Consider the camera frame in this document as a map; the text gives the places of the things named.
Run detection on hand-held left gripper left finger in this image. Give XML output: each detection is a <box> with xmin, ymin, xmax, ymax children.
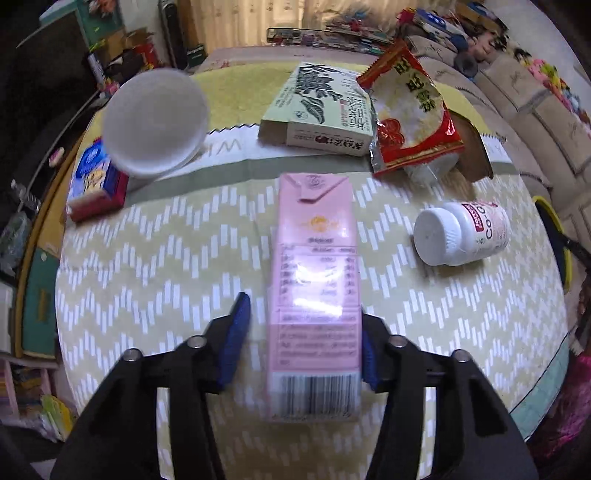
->
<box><xmin>48</xmin><ymin>292</ymin><xmax>252</xmax><ymax>480</ymax></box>

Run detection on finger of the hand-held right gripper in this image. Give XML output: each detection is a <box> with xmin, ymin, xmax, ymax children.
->
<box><xmin>558</xmin><ymin>233</ymin><xmax>591</xmax><ymax>266</ymax></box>

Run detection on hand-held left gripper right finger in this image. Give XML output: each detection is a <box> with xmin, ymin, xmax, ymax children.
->
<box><xmin>360</xmin><ymin>311</ymin><xmax>541</xmax><ymax>480</ymax></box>

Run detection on black yellow-rimmed trash bin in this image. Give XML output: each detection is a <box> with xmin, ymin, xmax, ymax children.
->
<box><xmin>531</xmin><ymin>196</ymin><xmax>575</xmax><ymax>294</ymax></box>

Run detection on pink drink carton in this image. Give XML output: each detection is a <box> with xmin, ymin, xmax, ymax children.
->
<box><xmin>265</xmin><ymin>172</ymin><xmax>363</xmax><ymax>423</ymax></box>

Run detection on white pill bottle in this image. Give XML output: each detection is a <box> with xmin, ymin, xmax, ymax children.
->
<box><xmin>413</xmin><ymin>200</ymin><xmax>511</xmax><ymax>267</ymax></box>

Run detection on brown cardboard piece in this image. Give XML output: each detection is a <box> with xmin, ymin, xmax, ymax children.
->
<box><xmin>445</xmin><ymin>110</ymin><xmax>494</xmax><ymax>181</ymax></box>

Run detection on red snack bag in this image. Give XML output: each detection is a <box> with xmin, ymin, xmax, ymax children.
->
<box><xmin>356</xmin><ymin>39</ymin><xmax>466</xmax><ymax>185</ymax></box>

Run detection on white lidded paper cup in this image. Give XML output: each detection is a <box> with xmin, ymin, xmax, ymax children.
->
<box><xmin>102</xmin><ymin>68</ymin><xmax>209</xmax><ymax>191</ymax></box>

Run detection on green leaf-print box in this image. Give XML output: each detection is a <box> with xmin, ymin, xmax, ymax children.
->
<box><xmin>257</xmin><ymin>62</ymin><xmax>376</xmax><ymax>158</ymax></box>

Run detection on zigzag patterned tablecloth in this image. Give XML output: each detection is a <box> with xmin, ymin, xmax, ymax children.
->
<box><xmin>55</xmin><ymin>62</ymin><xmax>573</xmax><ymax>480</ymax></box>

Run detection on red patterned cloth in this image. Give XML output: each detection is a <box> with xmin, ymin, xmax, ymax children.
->
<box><xmin>526</xmin><ymin>351</ymin><xmax>591</xmax><ymax>467</ymax></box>

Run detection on beige covered sofa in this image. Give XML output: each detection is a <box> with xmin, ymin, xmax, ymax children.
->
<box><xmin>406</xmin><ymin>0</ymin><xmax>591</xmax><ymax>241</ymax></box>

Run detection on pile of plush toys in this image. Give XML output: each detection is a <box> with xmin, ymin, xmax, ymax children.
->
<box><xmin>455</xmin><ymin>0</ymin><xmax>591</xmax><ymax>130</ymax></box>

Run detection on stack of books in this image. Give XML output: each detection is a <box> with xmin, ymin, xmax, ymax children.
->
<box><xmin>0</xmin><ymin>364</ymin><xmax>77</xmax><ymax>439</ymax></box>

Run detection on black neck pillow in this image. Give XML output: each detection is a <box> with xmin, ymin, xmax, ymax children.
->
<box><xmin>455</xmin><ymin>48</ymin><xmax>478</xmax><ymax>77</ymax></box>

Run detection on blue red small box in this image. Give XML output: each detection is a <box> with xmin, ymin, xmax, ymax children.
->
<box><xmin>66</xmin><ymin>138</ymin><xmax>130</xmax><ymax>222</ymax></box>

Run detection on plastic drawer cabinet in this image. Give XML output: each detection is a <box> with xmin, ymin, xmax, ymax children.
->
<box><xmin>0</xmin><ymin>277</ymin><xmax>17</xmax><ymax>356</ymax></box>

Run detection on clear water bottle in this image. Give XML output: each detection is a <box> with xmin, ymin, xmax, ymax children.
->
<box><xmin>11</xmin><ymin>180</ymin><xmax>42</xmax><ymax>210</ymax></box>

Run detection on star striped cushion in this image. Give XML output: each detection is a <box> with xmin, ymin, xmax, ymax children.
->
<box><xmin>413</xmin><ymin>7</ymin><xmax>467</xmax><ymax>38</ymax></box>

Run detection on red canister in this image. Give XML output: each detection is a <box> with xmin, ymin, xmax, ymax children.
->
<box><xmin>134</xmin><ymin>39</ymin><xmax>160</xmax><ymax>70</ymax></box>

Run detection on white long printed box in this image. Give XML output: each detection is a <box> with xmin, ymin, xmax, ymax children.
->
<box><xmin>88</xmin><ymin>53</ymin><xmax>109</xmax><ymax>86</ymax></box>

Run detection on large black television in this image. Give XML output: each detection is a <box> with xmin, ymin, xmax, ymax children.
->
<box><xmin>0</xmin><ymin>9</ymin><xmax>112</xmax><ymax>195</ymax></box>

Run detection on black tower fan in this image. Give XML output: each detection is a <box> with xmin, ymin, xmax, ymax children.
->
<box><xmin>158</xmin><ymin>0</ymin><xmax>188</xmax><ymax>70</ymax></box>

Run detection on glass table with books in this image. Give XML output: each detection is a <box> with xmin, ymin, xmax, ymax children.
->
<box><xmin>267</xmin><ymin>25</ymin><xmax>398</xmax><ymax>49</ymax></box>

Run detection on open cardboard box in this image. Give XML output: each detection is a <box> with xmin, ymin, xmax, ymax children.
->
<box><xmin>104</xmin><ymin>28</ymin><xmax>153</xmax><ymax>56</ymax></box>

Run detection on beige embroidered curtain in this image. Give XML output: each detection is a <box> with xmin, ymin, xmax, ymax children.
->
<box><xmin>187</xmin><ymin>0</ymin><xmax>303</xmax><ymax>47</ymax></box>
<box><xmin>302</xmin><ymin>0</ymin><xmax>416</xmax><ymax>26</ymax></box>

